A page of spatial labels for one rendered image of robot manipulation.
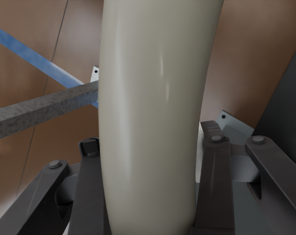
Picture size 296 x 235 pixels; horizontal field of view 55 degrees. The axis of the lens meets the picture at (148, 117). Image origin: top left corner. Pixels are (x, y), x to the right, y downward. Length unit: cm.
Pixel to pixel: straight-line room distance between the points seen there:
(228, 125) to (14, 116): 96
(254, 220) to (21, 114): 90
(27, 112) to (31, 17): 91
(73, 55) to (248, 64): 100
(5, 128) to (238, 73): 101
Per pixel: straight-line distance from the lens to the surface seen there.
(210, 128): 17
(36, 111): 124
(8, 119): 115
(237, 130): 145
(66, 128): 196
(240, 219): 92
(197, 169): 16
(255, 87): 140
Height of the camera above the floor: 137
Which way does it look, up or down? 59 degrees down
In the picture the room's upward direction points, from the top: 123 degrees counter-clockwise
